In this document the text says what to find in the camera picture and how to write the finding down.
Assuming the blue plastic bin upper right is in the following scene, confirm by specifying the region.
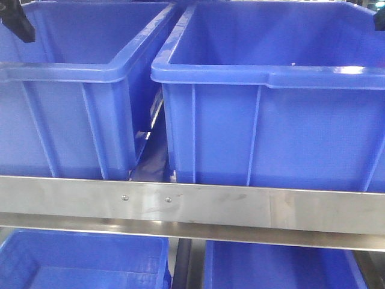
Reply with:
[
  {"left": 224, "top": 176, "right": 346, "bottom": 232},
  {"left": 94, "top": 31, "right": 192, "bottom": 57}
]
[{"left": 152, "top": 1, "right": 384, "bottom": 192}]

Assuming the blue plastic bin upper left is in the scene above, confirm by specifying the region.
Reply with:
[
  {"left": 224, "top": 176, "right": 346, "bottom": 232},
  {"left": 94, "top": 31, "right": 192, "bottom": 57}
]
[{"left": 1, "top": 1, "right": 178, "bottom": 180}]

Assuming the blue plastic bin lower right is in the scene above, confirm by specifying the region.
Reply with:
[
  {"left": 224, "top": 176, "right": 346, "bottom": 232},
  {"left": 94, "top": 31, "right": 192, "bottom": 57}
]
[{"left": 204, "top": 241, "right": 367, "bottom": 288}]

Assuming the steel shelf rail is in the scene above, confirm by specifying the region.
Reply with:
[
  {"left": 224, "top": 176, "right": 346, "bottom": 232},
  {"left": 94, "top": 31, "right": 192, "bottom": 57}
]
[{"left": 1, "top": 176, "right": 384, "bottom": 251}]

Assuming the blue plastic bin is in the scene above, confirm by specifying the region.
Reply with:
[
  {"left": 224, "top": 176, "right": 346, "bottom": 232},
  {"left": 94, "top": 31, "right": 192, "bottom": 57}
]
[
  {"left": 1, "top": 229, "right": 171, "bottom": 288},
  {"left": 204, "top": 241, "right": 367, "bottom": 288},
  {"left": 152, "top": 1, "right": 384, "bottom": 192},
  {"left": 1, "top": 1, "right": 178, "bottom": 180}
]

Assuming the blue plastic bin lower left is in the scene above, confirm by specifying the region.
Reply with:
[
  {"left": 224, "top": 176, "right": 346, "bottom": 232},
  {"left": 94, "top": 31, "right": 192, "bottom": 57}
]
[{"left": 1, "top": 229, "right": 171, "bottom": 288}]

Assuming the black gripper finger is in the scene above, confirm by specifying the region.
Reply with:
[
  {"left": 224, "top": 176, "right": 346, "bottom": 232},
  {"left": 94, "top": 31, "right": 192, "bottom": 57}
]
[
  {"left": 373, "top": 8, "right": 385, "bottom": 31},
  {"left": 1, "top": 0, "right": 35, "bottom": 43}
]

